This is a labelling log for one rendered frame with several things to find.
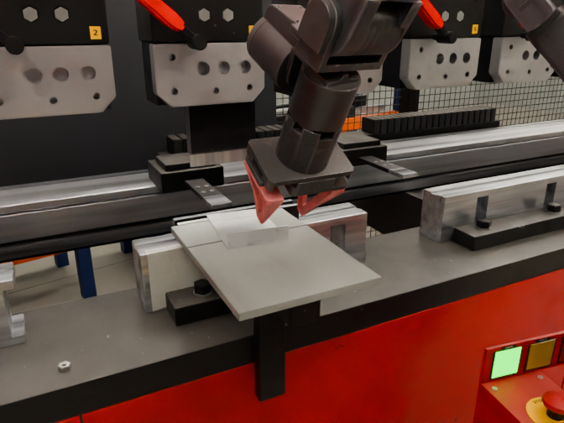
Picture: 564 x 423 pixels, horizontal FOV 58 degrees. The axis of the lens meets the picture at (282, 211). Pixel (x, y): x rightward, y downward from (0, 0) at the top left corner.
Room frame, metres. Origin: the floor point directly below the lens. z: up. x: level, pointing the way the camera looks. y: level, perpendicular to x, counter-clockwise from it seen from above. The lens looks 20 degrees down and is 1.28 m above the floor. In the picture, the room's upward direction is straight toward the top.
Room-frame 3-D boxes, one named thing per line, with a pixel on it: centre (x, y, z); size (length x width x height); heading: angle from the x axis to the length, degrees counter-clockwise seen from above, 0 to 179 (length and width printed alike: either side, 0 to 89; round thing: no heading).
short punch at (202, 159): (0.74, 0.09, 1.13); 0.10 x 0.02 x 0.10; 116
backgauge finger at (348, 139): (1.06, -0.19, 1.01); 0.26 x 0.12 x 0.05; 26
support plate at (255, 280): (0.61, 0.02, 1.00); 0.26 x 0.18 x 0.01; 26
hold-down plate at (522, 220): (0.96, -0.48, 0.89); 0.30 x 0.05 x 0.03; 116
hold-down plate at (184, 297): (0.71, 0.03, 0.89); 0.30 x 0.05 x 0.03; 116
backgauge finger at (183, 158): (0.89, 0.15, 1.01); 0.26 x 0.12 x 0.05; 26
